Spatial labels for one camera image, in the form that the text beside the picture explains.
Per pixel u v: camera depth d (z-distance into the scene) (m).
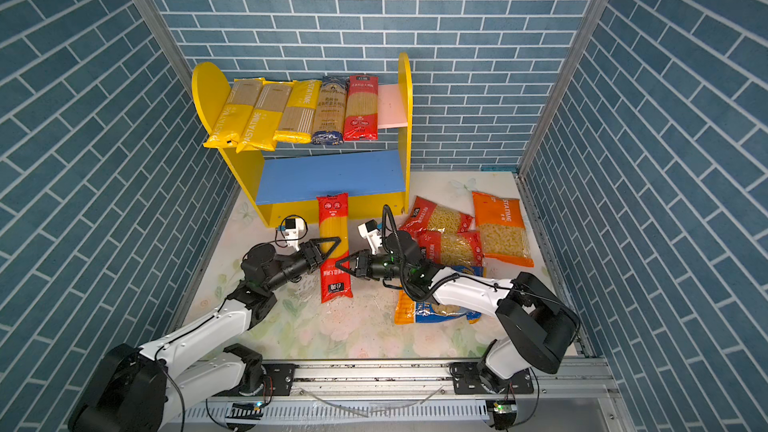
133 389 0.40
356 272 0.69
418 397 0.72
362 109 0.81
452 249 0.94
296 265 0.69
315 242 0.72
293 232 0.74
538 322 0.44
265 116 0.76
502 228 1.00
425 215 1.02
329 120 0.73
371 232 0.74
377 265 0.69
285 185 0.97
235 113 0.76
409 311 0.82
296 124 0.73
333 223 0.77
